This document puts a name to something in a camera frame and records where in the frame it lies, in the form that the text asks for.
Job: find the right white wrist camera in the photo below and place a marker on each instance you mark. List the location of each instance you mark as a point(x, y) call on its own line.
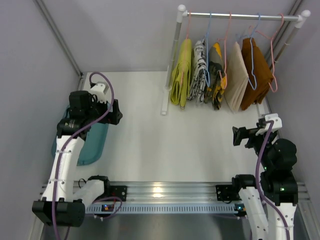
point(267, 121)

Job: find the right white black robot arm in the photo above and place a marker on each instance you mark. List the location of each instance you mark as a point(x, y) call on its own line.
point(270, 195)

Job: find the beige trousers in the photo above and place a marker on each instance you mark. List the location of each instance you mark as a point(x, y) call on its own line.
point(237, 78)

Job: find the grey slotted cable duct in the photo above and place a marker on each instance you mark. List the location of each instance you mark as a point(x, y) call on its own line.
point(166, 208)

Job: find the white metal clothes rack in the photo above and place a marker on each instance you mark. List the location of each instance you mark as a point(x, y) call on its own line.
point(182, 12)

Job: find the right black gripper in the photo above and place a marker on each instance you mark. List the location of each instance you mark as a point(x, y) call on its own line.
point(240, 136)

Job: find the teal plastic bin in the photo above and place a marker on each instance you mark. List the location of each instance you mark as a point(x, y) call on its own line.
point(94, 144)

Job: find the yellow-green trousers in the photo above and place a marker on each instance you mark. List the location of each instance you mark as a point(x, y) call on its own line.
point(178, 95)

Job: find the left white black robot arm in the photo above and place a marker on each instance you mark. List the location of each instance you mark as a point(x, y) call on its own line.
point(59, 204)

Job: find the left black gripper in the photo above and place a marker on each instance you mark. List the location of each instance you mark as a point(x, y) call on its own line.
point(114, 112)

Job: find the black white print trousers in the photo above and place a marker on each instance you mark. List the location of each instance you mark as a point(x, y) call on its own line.
point(199, 75)

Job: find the brown trousers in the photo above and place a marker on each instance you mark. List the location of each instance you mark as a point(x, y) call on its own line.
point(263, 74)

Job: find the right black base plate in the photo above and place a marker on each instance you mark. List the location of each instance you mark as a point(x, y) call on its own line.
point(226, 193)

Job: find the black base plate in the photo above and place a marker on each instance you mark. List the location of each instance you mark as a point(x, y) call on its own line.
point(226, 193)
point(119, 191)

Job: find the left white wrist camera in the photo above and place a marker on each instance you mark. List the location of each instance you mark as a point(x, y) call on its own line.
point(100, 90)

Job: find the aluminium mounting rail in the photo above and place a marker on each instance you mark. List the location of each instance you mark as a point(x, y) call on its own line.
point(169, 192)

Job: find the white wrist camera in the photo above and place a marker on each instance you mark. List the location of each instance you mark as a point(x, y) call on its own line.
point(267, 121)
point(100, 90)

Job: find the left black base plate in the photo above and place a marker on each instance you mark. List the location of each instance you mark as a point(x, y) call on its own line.
point(119, 191)

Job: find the camouflage yellow trousers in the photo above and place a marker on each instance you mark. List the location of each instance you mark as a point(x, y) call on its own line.
point(214, 93)

